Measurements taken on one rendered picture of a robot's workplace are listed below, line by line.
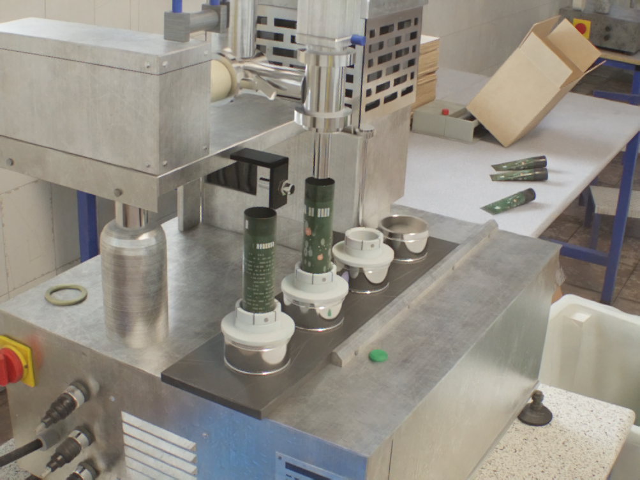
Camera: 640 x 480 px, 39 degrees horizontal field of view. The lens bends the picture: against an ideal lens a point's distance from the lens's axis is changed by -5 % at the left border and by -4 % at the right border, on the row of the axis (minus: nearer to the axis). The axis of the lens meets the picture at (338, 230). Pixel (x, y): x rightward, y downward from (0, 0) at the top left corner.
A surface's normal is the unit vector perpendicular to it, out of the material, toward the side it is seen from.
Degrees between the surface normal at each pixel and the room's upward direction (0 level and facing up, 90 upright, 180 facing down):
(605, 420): 0
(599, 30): 90
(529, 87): 90
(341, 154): 90
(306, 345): 0
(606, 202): 0
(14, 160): 90
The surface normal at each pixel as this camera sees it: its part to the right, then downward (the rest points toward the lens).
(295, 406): 0.05, -0.92
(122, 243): -0.13, -0.06
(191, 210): 0.87, 0.23
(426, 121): -0.49, 0.31
